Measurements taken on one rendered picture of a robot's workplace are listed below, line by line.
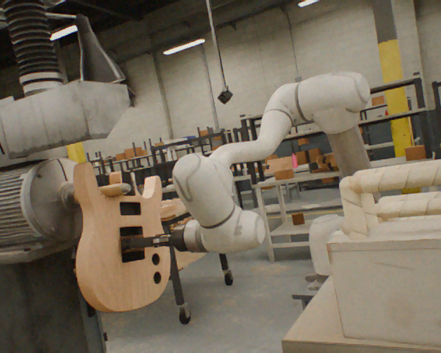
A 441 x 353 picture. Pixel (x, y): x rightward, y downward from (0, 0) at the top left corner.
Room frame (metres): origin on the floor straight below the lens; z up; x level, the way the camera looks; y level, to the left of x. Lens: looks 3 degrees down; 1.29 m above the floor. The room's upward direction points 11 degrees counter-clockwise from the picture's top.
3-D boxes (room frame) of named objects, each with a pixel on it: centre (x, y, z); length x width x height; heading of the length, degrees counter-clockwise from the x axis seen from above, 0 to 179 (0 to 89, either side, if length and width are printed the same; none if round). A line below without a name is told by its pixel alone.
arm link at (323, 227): (1.71, -0.39, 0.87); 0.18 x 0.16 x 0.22; 55
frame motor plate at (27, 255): (1.45, 0.69, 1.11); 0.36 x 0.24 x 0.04; 61
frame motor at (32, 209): (1.43, 0.63, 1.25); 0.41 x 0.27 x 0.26; 61
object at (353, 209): (0.76, -0.22, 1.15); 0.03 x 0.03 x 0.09
